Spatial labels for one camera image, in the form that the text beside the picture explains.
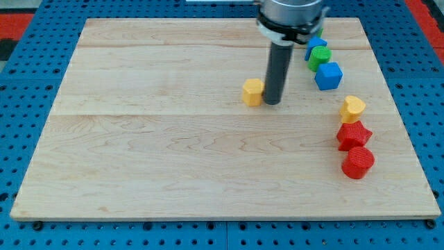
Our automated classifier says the yellow hexagon block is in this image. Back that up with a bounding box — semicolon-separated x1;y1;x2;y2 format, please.
241;78;265;107

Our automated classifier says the light wooden board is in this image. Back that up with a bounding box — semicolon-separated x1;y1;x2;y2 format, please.
10;18;441;222

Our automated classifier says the red cylinder block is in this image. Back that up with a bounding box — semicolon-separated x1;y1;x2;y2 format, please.
341;147;375;179

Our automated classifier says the red star block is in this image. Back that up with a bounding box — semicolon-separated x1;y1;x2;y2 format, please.
336;121;373;151

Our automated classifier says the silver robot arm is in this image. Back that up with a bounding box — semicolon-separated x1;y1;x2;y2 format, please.
256;0;330;105

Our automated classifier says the yellow heart block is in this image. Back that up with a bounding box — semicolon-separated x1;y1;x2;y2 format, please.
339;95;366;124

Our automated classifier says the green cylinder block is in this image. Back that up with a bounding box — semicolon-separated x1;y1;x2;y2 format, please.
307;46;332;72

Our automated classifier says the blue cube block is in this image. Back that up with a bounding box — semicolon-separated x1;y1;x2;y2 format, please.
314;62;343;91

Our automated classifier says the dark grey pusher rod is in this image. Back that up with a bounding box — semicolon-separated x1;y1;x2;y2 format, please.
263;43;293;105

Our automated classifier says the green block behind arm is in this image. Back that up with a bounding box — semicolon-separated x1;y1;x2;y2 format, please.
316;28;323;38

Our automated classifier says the blue crescent block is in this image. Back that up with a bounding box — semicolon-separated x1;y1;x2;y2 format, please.
305;36;327;61

